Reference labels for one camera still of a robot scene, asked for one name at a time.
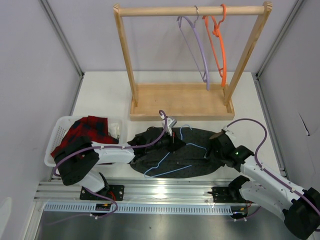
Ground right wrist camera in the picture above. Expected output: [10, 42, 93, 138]
[221, 125, 236, 141]

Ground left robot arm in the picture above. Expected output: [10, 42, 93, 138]
[52, 127, 186, 200]

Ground dark grey dotted skirt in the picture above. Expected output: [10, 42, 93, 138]
[129, 126, 222, 179]

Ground white slotted cable duct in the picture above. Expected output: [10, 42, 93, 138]
[44, 202, 240, 216]

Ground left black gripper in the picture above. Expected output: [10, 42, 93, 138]
[146, 127, 186, 154]

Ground red plaid garment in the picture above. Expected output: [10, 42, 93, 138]
[50, 116, 119, 158]

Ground white plastic basket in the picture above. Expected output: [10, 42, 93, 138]
[44, 115, 128, 167]

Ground orange plastic hanger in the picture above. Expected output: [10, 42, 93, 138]
[202, 3, 228, 88]

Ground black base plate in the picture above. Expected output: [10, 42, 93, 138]
[79, 184, 125, 201]
[207, 186, 243, 203]

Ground white cloth in basket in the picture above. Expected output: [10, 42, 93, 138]
[108, 122, 121, 139]

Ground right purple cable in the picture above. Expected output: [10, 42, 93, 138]
[224, 118, 320, 218]

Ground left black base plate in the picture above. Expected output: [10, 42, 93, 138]
[79, 184, 125, 201]

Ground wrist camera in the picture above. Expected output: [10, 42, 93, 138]
[221, 125, 236, 141]
[161, 116, 177, 136]

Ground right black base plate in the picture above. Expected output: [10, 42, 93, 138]
[207, 186, 243, 203]

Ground wooden clothes rack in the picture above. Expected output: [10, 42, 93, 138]
[113, 1, 273, 121]

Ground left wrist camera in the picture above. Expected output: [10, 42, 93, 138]
[161, 116, 177, 136]

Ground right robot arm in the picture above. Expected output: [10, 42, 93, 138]
[208, 131, 320, 240]

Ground aluminium mounting rail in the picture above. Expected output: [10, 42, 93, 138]
[33, 177, 231, 205]

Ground light blue wire hanger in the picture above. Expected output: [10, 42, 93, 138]
[141, 124, 211, 179]

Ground purple plastic hanger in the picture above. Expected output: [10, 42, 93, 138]
[176, 5, 210, 91]

